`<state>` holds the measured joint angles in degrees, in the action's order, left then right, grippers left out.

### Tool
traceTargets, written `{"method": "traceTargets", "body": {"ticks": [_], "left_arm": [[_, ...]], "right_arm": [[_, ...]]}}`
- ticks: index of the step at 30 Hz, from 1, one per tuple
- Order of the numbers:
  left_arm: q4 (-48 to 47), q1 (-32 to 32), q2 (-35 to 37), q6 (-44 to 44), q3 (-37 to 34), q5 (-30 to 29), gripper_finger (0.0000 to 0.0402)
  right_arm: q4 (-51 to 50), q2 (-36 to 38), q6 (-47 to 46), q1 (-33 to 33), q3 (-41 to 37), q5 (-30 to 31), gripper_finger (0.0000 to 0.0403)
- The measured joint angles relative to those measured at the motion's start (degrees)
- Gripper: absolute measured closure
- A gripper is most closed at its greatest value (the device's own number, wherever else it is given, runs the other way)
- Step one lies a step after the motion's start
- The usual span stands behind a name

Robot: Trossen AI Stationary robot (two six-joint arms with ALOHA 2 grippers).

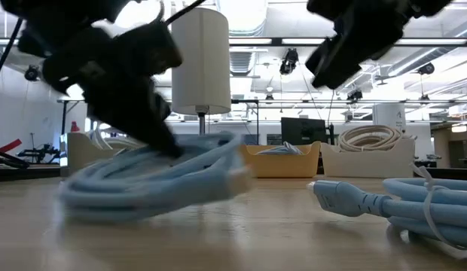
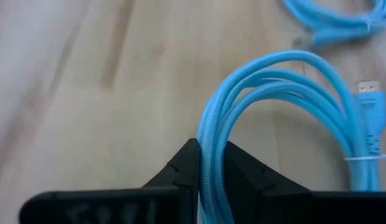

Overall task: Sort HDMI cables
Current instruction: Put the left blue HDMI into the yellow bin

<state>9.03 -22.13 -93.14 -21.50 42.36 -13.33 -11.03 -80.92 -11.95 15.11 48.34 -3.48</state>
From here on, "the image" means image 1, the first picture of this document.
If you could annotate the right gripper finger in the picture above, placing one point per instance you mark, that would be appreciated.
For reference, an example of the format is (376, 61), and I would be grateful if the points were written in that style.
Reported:
(325, 56)
(337, 73)

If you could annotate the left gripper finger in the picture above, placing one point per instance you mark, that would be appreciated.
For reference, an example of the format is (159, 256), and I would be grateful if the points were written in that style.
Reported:
(163, 109)
(132, 113)

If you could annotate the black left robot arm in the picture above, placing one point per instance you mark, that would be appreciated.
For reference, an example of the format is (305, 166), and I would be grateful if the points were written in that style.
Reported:
(68, 15)

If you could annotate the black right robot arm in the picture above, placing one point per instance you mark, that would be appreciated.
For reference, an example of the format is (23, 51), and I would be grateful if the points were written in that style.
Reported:
(431, 7)

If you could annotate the grey plastic bin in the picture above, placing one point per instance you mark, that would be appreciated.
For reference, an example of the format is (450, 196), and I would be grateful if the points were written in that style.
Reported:
(86, 158)

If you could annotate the black computer monitor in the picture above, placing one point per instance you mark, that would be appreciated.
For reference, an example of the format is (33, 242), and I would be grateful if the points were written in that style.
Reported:
(303, 131)

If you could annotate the white plastic bin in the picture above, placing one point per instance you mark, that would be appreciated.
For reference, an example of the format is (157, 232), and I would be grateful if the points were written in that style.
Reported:
(369, 163)

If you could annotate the orange plastic bin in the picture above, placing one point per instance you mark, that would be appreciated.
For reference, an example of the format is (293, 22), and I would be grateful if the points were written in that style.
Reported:
(278, 165)

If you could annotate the black overhead camera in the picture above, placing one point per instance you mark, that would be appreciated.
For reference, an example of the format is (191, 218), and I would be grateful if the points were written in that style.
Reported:
(289, 60)

